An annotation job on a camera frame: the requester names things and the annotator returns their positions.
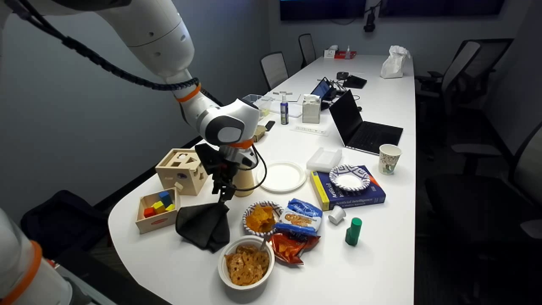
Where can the patterned paper bowl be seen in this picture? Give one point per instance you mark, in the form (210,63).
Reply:
(349,180)
(246,222)

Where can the white ceramic bowl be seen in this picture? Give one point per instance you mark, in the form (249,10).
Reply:
(244,287)

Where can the red snack bag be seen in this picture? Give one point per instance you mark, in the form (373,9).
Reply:
(290,249)

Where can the blue box with bowl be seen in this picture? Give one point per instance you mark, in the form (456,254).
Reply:
(349,198)

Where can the small black remote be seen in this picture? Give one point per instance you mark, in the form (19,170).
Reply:
(270,126)

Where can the small white box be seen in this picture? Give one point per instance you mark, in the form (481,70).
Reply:
(331,53)

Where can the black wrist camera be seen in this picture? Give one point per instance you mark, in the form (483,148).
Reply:
(207,159)

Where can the dark grey towel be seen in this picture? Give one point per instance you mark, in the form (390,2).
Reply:
(204,229)

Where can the wooden shape sorter cube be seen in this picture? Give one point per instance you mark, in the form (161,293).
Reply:
(180,178)

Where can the blue wooden block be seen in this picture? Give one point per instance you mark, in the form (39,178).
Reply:
(165,197)

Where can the small spray bottle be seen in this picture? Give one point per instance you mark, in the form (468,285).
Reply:
(285,112)

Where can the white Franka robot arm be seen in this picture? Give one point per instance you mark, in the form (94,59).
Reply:
(153,34)

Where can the orange cheese crackers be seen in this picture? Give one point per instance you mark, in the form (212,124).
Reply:
(261,219)

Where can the beige water bottle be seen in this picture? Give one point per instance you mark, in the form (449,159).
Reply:
(244,183)

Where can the brown pretzel crisps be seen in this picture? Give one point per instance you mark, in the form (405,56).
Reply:
(248,265)

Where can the white paper cup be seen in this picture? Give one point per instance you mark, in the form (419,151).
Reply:
(390,159)

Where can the wall monitor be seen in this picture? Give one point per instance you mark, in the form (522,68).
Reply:
(441,7)
(322,9)

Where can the blue snack bag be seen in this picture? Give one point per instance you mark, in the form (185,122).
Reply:
(302,217)

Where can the white carton box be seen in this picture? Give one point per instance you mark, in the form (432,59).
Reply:
(310,110)

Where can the wooden block tray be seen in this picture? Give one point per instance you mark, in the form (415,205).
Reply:
(153,226)

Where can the black pouch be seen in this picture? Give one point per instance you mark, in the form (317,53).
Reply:
(354,82)

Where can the green cylindrical container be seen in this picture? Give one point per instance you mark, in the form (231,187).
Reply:
(354,232)

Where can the black laptop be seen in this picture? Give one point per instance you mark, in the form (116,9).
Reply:
(366,136)

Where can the black office chair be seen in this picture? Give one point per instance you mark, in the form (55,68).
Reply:
(61,222)
(519,187)
(275,70)
(307,49)
(468,61)

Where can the flat red box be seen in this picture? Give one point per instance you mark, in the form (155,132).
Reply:
(346,54)

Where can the small white roll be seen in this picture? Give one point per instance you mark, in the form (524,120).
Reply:
(336,215)

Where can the tablet with blue screen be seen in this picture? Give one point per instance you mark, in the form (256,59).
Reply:
(322,90)

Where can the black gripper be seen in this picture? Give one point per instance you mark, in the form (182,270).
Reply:
(229,171)

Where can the white round plate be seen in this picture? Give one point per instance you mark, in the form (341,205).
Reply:
(282,176)

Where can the red wooden block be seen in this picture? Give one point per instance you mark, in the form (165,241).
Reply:
(149,212)

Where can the yellow wooden block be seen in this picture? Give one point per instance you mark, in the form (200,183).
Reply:
(171,207)
(158,207)

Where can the black conference webcam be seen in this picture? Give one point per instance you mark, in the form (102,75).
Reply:
(370,19)

